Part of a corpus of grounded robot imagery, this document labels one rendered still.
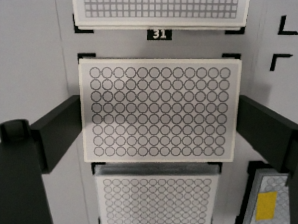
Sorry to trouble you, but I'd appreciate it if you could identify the clear plastic plate lid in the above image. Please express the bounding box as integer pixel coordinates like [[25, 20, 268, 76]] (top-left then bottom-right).
[[243, 169, 290, 224]]

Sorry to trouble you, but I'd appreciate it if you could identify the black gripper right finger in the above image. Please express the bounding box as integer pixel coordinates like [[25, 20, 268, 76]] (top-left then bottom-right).
[[236, 95, 298, 224]]

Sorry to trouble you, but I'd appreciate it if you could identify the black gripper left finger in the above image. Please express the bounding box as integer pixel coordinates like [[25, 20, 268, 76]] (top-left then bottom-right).
[[0, 95, 83, 224]]

